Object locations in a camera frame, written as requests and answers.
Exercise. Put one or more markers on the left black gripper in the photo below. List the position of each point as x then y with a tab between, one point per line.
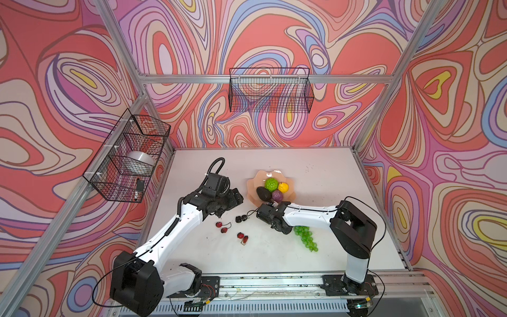
234	199

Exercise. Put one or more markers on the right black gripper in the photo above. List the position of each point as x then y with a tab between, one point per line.
286	230

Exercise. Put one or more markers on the purple fake fig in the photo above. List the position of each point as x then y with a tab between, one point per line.
277	196

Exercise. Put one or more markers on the black cherry pair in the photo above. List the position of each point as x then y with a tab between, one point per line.
242	218

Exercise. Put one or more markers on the dark fake avocado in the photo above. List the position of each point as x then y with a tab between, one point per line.
264	194

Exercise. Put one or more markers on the pink wavy fruit bowl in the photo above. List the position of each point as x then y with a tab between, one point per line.
260	179

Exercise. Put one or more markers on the yellow fake pear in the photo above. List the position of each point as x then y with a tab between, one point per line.
283	187

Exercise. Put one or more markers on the green bumpy custard apple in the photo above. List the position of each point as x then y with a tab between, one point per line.
271	184

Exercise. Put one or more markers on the green fake grape bunch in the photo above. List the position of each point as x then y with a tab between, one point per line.
306	238

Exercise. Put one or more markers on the dark red cherry pair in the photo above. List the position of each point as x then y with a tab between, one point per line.
243	238

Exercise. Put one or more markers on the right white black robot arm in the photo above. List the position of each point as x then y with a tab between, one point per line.
353	229

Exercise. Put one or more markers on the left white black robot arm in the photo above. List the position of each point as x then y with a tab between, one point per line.
141	279

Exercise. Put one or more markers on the small black device in basket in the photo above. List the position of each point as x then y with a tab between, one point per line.
140	186

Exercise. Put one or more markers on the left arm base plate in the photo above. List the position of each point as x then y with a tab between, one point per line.
208	289

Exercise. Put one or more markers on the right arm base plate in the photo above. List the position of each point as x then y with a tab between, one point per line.
340	285

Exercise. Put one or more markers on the black wire basket left wall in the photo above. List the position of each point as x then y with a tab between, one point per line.
122	169

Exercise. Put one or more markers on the black wire basket wall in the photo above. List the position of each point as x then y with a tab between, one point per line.
270	90
122	169

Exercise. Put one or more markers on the black wire basket back wall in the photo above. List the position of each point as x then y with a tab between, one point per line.
270	90

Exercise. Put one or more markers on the aluminium front rail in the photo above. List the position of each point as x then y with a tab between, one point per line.
300	285

